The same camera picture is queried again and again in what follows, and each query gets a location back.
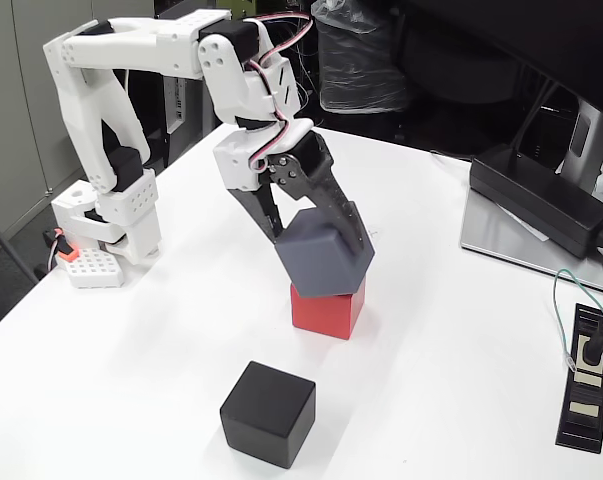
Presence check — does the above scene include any grey cube block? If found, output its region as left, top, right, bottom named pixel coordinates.
left=274, top=201, right=376, bottom=300

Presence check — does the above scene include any black cube block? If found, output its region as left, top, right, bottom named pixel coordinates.
left=219, top=360, right=317, bottom=470

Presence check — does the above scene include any black computer tower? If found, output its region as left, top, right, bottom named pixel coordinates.
left=125, top=69, right=187, bottom=171

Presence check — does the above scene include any red cube block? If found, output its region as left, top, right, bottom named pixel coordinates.
left=289, top=279, right=366, bottom=342

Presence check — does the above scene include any plastic-wrapped black bin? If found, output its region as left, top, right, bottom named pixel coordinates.
left=308, top=0, right=412, bottom=115

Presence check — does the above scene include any yellow-green perforated panel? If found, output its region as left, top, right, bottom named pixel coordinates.
left=230, top=0, right=258, bottom=21

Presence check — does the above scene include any white perforated table clamp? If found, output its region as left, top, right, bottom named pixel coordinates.
left=63, top=247, right=127, bottom=290

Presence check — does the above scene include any black power adapter brick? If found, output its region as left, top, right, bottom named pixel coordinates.
left=469, top=143, right=603, bottom=259

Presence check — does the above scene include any black monitor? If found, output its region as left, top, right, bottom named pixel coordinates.
left=400, top=0, right=603, bottom=131

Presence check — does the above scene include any silver monitor stand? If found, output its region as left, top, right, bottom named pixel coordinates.
left=555, top=97, right=603, bottom=194

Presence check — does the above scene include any black power plug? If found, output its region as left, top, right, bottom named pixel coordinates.
left=583, top=304, right=603, bottom=364

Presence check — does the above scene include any black power strip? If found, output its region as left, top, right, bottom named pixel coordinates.
left=554, top=302, right=603, bottom=455

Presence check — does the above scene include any silver monitor base plate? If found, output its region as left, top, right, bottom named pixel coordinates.
left=459, top=187, right=603, bottom=296

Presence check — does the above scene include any orange cable connector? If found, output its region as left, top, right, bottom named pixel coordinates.
left=53, top=228, right=80, bottom=262

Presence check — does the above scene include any green wire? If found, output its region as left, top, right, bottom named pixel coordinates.
left=552, top=268, right=603, bottom=372

